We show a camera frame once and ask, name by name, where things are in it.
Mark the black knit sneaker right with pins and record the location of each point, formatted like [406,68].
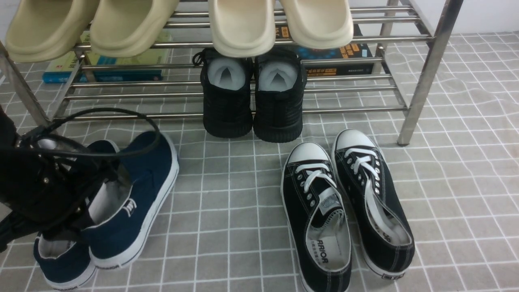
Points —
[280,80]

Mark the black knit sneaker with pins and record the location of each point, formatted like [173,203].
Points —
[280,80]
[226,85]

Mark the black white canvas sneaker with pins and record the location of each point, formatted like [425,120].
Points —
[317,219]
[363,175]

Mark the black white canvas sneaker left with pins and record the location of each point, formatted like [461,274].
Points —
[317,219]

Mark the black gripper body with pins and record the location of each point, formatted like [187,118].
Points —
[48,181]

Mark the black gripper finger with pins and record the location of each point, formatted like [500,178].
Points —
[71,228]

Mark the black knit sneaker left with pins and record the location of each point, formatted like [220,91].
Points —
[226,85]

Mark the black orange book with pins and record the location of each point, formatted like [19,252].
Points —
[351,59]

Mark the stainless steel shoe rack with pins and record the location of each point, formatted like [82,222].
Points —
[402,21]

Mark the cream slipper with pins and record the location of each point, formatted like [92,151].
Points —
[242,28]
[319,24]

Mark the beige slipper far left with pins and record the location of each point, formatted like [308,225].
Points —
[43,30]

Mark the beige slipper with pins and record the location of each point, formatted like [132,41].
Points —
[126,28]
[43,30]

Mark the black white canvas sneaker right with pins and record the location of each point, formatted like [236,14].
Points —
[363,175]

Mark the navy canvas shoe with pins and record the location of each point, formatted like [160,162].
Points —
[67,265]
[121,214]

